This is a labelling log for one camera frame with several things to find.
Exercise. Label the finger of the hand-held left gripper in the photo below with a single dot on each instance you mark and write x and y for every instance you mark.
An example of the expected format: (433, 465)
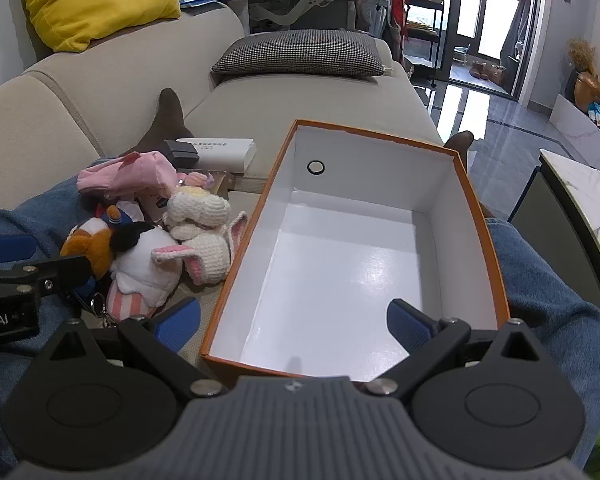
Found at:
(55, 272)
(7, 250)

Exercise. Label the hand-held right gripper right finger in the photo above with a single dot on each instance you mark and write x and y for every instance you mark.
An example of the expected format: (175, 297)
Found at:
(410, 325)

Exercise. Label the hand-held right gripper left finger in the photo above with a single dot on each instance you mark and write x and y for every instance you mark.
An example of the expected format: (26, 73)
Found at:
(177, 322)

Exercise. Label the orange white plush toy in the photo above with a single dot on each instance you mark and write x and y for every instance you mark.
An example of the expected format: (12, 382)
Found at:
(87, 247)

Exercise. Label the white plush dog black ear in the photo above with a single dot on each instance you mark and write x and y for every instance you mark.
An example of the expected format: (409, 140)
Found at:
(140, 270)

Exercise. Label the orange cardboard box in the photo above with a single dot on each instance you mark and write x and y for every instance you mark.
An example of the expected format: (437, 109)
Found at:
(330, 270)

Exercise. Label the white crochet bunny doll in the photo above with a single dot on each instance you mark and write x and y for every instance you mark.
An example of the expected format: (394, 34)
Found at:
(200, 205)

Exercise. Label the pink plush toy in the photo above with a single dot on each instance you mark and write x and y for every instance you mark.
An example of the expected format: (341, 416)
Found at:
(130, 172)

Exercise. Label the black small box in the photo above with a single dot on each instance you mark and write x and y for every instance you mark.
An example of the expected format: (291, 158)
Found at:
(180, 152)

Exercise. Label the white rectangular box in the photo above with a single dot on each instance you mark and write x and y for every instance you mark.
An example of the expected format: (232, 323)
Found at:
(225, 155)

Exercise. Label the person's left leg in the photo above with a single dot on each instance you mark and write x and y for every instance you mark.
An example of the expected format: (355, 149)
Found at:
(30, 210)

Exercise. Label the metal keyring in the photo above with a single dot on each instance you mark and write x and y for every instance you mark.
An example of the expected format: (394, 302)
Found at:
(97, 305)

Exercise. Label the person's left foot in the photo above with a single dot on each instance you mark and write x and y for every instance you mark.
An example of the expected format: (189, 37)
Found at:
(160, 120)

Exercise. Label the person's foot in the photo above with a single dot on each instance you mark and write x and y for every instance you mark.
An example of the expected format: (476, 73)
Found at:
(460, 145)
(160, 120)

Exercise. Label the person's right foot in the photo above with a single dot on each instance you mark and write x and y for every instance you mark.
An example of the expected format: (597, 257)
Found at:
(460, 145)

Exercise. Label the marble coffee table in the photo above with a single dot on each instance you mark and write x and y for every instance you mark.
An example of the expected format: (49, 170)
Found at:
(580, 195)

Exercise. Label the white marble console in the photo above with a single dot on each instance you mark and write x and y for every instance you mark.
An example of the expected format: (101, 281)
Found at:
(575, 130)

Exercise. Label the brown boot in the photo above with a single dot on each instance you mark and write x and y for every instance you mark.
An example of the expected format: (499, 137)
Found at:
(497, 76)
(477, 70)

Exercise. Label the houndstooth cushion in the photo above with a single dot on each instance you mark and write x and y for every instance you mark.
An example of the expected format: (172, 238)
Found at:
(300, 52)

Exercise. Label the brown vase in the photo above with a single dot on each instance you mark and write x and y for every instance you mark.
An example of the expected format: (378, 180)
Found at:
(590, 90)

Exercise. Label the black rack cart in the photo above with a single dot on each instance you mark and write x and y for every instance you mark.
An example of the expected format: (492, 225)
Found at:
(425, 20)

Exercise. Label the blue folder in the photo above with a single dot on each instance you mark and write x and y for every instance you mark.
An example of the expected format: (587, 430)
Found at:
(200, 2)

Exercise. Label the red cloth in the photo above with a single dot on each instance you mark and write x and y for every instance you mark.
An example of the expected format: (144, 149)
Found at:
(397, 10)

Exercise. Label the grey curtain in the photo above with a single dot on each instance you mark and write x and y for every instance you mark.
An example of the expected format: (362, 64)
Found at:
(517, 25)

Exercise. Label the dried flowers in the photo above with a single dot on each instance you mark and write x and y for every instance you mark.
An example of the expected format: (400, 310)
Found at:
(582, 55)

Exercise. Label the office chair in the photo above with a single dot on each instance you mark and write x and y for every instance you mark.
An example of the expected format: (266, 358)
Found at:
(372, 5)

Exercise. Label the glass door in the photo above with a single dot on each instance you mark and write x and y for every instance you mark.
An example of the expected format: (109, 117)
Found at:
(495, 5)

